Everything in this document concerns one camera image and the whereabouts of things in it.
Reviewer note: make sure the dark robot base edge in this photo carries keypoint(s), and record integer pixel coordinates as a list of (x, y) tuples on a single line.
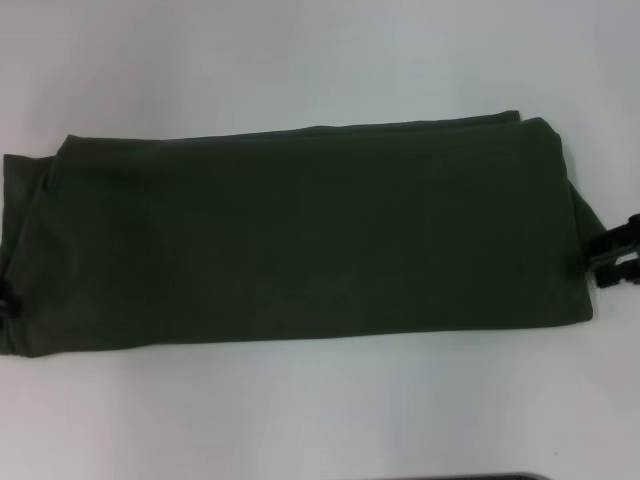
[(510, 477)]

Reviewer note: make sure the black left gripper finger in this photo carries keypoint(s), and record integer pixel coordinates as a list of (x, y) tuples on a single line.
[(9, 300)]

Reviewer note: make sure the dark green FREE t-shirt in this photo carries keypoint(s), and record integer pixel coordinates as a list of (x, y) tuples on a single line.
[(300, 225)]

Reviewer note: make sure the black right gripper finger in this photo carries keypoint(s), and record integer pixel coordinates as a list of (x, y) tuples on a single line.
[(617, 235), (617, 272)]

